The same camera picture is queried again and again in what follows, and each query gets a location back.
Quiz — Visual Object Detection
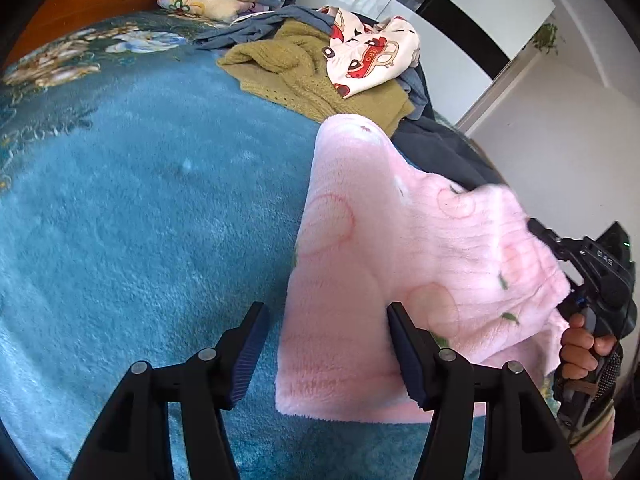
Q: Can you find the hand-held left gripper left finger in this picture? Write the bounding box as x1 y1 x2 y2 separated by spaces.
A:
68 302 271 480

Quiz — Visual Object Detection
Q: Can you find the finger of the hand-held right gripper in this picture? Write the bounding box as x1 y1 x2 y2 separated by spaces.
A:
527 218 565 259

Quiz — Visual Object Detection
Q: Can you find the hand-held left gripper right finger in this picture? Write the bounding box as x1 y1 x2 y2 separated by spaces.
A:
387 302 584 480

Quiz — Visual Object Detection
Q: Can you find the pink fleece garment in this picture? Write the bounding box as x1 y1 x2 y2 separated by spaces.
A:
275 114 571 420

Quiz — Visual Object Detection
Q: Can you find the person's right forearm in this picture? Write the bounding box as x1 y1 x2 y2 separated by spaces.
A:
565 400 617 480

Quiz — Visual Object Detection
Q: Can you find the person's right hand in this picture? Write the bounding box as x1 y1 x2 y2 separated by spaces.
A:
560 313 617 380

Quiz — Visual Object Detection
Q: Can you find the dark navy garment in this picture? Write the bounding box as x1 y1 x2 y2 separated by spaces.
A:
390 60 509 192

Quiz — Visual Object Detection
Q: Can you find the teal floral blanket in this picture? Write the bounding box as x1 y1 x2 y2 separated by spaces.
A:
0 12 506 480

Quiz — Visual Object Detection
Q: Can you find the green hanging plant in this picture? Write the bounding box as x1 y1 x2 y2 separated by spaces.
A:
532 22 567 56

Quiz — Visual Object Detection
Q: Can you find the white cabinet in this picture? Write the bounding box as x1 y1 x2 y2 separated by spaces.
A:
298 0 557 126

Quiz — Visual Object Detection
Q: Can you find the white car-print garment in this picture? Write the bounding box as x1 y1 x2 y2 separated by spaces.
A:
319 6 421 99

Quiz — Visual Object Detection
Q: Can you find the olive knitted sweater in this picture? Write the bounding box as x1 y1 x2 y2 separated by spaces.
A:
217 20 416 132

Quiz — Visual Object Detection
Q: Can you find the grey-blue garment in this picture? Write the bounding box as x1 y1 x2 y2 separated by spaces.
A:
194 5 335 52

